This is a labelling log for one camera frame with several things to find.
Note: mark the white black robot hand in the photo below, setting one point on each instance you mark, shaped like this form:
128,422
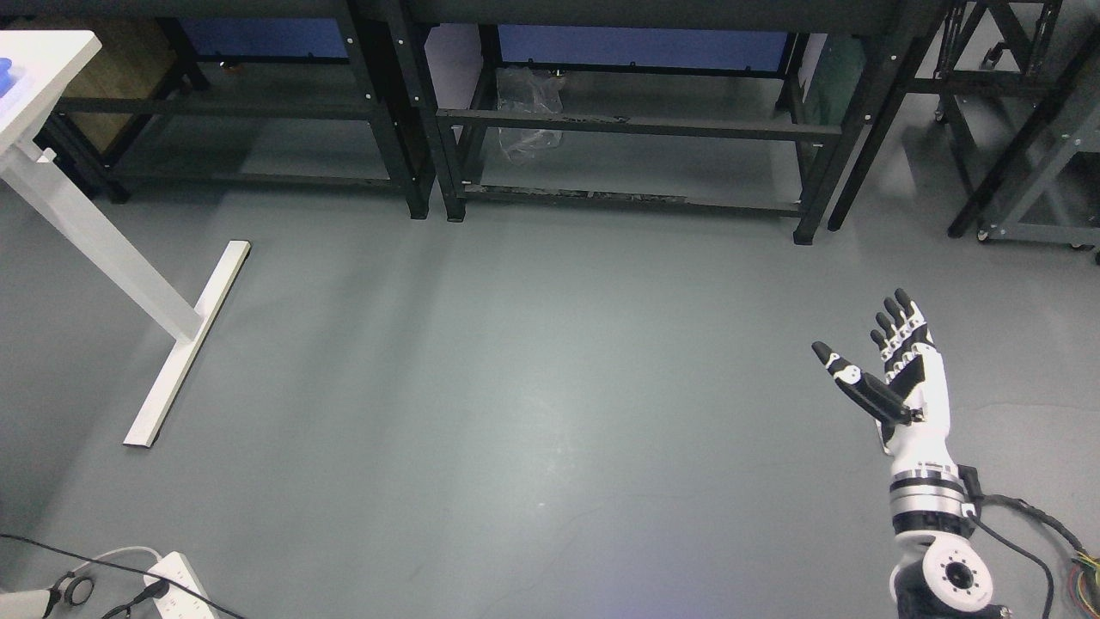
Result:
911,403

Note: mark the black metal shelf rack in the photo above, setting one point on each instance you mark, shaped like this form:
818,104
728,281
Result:
749,107

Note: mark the grey metal cart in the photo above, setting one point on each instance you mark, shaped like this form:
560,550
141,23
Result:
1021,106

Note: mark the white power strip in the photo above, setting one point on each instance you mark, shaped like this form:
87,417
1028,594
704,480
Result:
180,600

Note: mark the clear plastic bag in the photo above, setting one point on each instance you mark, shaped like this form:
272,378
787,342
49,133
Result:
525,91

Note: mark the white standing table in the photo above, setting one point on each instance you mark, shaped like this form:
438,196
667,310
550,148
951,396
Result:
43,63

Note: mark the blue tray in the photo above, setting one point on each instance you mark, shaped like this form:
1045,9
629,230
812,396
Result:
5,76

